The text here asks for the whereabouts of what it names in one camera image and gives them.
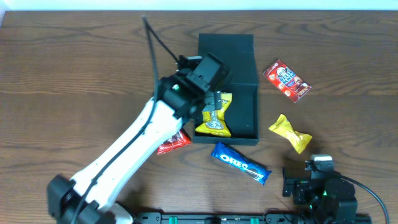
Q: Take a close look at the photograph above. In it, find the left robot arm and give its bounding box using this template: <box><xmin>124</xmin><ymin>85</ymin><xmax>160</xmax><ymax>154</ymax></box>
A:
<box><xmin>47</xmin><ymin>53</ymin><xmax>229</xmax><ymax>223</ymax></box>

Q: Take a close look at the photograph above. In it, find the red Hacks candy bag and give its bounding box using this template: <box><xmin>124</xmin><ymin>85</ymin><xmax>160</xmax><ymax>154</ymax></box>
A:
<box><xmin>157</xmin><ymin>129</ymin><xmax>192</xmax><ymax>155</ymax></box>

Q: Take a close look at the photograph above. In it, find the blue Oreo cookie pack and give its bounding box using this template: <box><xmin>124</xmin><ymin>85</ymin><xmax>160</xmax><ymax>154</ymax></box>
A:
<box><xmin>211</xmin><ymin>142</ymin><xmax>272</xmax><ymax>185</ymax></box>

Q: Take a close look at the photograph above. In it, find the dark green open box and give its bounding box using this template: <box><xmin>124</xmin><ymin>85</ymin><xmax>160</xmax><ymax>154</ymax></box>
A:
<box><xmin>192</xmin><ymin>33</ymin><xmax>259</xmax><ymax>146</ymax></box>

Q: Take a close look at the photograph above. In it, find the black cable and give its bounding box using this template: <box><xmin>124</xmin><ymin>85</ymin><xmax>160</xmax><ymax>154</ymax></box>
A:
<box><xmin>334</xmin><ymin>174</ymin><xmax>391</xmax><ymax>224</ymax></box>
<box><xmin>70</xmin><ymin>15</ymin><xmax>181</xmax><ymax>224</ymax></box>

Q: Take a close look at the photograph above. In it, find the yellow wrapped snack packet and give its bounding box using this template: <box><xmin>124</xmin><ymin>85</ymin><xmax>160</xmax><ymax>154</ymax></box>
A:
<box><xmin>269</xmin><ymin>114</ymin><xmax>313</xmax><ymax>154</ymax></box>

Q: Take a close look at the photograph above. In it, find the left black cable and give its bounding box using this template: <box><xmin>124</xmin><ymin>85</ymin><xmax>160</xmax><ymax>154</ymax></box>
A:
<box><xmin>70</xmin><ymin>15</ymin><xmax>181</xmax><ymax>224</ymax></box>

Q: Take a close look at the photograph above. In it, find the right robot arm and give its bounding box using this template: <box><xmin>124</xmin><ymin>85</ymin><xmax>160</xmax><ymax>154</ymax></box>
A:
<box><xmin>282</xmin><ymin>159</ymin><xmax>358</xmax><ymax>223</ymax></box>

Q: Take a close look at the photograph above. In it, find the yellow Hacks candy bag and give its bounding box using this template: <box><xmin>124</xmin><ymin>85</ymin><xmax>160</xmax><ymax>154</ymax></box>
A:
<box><xmin>195</xmin><ymin>92</ymin><xmax>233</xmax><ymax>138</ymax></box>

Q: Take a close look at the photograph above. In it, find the right black cable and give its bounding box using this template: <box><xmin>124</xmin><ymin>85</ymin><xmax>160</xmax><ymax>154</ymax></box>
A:
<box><xmin>334</xmin><ymin>174</ymin><xmax>391</xmax><ymax>224</ymax></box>

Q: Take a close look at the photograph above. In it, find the red Hello Panda packet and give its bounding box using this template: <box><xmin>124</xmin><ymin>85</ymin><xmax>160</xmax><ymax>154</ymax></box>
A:
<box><xmin>263</xmin><ymin>59</ymin><xmax>312</xmax><ymax>103</ymax></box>

